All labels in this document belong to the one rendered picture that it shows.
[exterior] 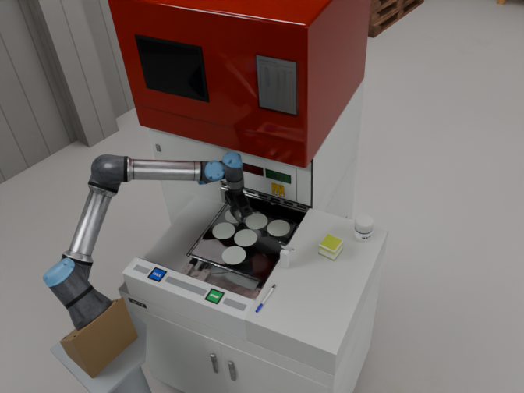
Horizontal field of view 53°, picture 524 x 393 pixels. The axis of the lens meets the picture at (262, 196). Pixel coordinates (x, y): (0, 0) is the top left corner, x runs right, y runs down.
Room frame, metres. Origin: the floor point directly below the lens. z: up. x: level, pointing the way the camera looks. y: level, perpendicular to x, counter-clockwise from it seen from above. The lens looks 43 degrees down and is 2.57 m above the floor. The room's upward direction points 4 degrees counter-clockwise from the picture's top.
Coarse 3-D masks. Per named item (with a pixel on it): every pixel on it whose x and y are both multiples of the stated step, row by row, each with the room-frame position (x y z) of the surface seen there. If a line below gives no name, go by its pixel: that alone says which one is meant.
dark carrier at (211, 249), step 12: (276, 216) 1.67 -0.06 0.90; (240, 228) 1.61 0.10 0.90; (264, 228) 1.60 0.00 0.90; (204, 240) 1.56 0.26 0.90; (216, 240) 1.55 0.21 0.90; (228, 240) 1.55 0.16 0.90; (264, 240) 1.53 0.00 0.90; (276, 240) 1.53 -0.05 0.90; (192, 252) 1.50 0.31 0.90; (204, 252) 1.49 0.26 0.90; (216, 252) 1.49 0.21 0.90; (252, 252) 1.47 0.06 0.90; (264, 252) 1.47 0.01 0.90; (276, 252) 1.46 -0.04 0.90; (228, 264) 1.41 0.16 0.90; (240, 264) 1.41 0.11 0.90; (252, 264) 1.40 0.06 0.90; (264, 264) 1.40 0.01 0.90; (264, 276) 1.34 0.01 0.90
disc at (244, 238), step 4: (240, 232) 1.59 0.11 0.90; (244, 232) 1.59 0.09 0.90; (248, 232) 1.59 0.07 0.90; (252, 232) 1.58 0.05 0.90; (236, 236) 1.57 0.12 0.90; (240, 236) 1.57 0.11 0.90; (244, 236) 1.56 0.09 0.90; (248, 236) 1.56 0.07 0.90; (252, 236) 1.56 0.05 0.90; (256, 236) 1.56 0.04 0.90; (236, 240) 1.54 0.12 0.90; (240, 240) 1.54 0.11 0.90; (244, 240) 1.54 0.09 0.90; (248, 240) 1.54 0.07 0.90; (252, 240) 1.54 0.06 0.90; (256, 240) 1.54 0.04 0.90; (240, 244) 1.52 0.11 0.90; (244, 244) 1.52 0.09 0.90; (248, 244) 1.52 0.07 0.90; (252, 244) 1.52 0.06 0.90
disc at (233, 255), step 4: (228, 248) 1.50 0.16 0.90; (232, 248) 1.50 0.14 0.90; (236, 248) 1.50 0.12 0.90; (240, 248) 1.50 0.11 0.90; (224, 252) 1.48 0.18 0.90; (228, 252) 1.48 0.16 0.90; (232, 252) 1.48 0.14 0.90; (236, 252) 1.48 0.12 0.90; (240, 252) 1.48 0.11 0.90; (244, 252) 1.47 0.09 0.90; (224, 256) 1.46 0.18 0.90; (228, 256) 1.46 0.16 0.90; (232, 256) 1.46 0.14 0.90; (236, 256) 1.46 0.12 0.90; (240, 256) 1.45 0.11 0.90; (244, 256) 1.45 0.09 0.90; (224, 260) 1.44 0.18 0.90; (228, 260) 1.43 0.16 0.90; (232, 260) 1.43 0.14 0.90; (236, 260) 1.43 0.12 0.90; (240, 260) 1.43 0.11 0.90
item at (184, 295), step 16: (128, 272) 1.36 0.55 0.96; (144, 272) 1.36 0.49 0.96; (176, 272) 1.34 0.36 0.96; (128, 288) 1.36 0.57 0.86; (144, 288) 1.31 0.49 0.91; (160, 288) 1.27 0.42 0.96; (176, 288) 1.26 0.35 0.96; (192, 288) 1.26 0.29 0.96; (208, 288) 1.25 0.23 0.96; (160, 304) 1.29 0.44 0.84; (176, 304) 1.24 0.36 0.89; (192, 304) 1.21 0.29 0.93; (208, 304) 1.18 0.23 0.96; (224, 304) 1.17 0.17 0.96; (240, 304) 1.17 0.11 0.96; (208, 320) 1.18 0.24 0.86; (224, 320) 1.14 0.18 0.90; (240, 320) 1.11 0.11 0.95; (240, 336) 1.11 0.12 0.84
